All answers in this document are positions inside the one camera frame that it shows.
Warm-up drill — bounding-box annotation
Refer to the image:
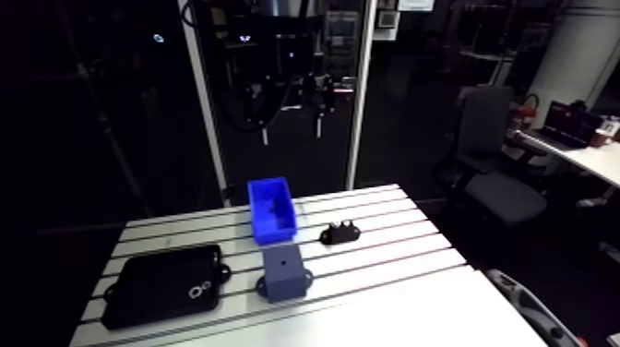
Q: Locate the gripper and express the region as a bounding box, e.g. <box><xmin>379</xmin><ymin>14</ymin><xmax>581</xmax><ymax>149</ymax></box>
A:
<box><xmin>241</xmin><ymin>29</ymin><xmax>339</xmax><ymax>147</ymax></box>

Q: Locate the blue bin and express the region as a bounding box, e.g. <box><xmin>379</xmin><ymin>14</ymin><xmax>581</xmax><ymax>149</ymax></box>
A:
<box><xmin>246</xmin><ymin>176</ymin><xmax>299</xmax><ymax>246</ymax></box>

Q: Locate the black oval holder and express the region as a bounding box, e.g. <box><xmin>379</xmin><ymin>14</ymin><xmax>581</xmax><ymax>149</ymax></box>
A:
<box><xmin>318</xmin><ymin>219</ymin><xmax>363</xmax><ymax>245</ymax></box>

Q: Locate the dark blue-grey block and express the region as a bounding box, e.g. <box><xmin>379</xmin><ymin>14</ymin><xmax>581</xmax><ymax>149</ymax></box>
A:
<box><xmin>255</xmin><ymin>243</ymin><xmax>315</xmax><ymax>305</ymax></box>

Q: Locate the black tray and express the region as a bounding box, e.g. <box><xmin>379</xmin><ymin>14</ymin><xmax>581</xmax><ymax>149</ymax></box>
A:
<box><xmin>100</xmin><ymin>243</ymin><xmax>233</xmax><ymax>331</ymax></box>

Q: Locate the dark office chair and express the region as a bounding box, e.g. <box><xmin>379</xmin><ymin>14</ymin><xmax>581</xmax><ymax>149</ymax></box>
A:
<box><xmin>432</xmin><ymin>85</ymin><xmax>550</xmax><ymax>230</ymax></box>

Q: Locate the black laptop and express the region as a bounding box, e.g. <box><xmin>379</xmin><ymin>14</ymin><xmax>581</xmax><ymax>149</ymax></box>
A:
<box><xmin>537</xmin><ymin>100</ymin><xmax>608</xmax><ymax>150</ymax></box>

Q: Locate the white desk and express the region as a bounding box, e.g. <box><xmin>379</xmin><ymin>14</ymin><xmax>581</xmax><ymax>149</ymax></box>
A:
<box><xmin>505</xmin><ymin>126</ymin><xmax>620</xmax><ymax>191</ymax></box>

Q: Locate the pale holed strip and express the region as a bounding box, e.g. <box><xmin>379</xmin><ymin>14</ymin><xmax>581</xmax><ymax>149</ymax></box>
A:
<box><xmin>484</xmin><ymin>268</ymin><xmax>590</xmax><ymax>347</ymax></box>

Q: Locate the black cable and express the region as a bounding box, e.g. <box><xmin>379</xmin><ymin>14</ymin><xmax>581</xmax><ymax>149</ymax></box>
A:
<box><xmin>211</xmin><ymin>45</ymin><xmax>298</xmax><ymax>135</ymax></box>

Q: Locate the white upright post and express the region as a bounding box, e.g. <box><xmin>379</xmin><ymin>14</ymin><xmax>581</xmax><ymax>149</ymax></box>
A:
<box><xmin>344</xmin><ymin>0</ymin><xmax>378</xmax><ymax>192</ymax></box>

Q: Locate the white slanted post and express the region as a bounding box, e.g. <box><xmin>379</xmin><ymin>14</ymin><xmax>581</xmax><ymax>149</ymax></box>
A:
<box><xmin>175</xmin><ymin>0</ymin><xmax>233</xmax><ymax>208</ymax></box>

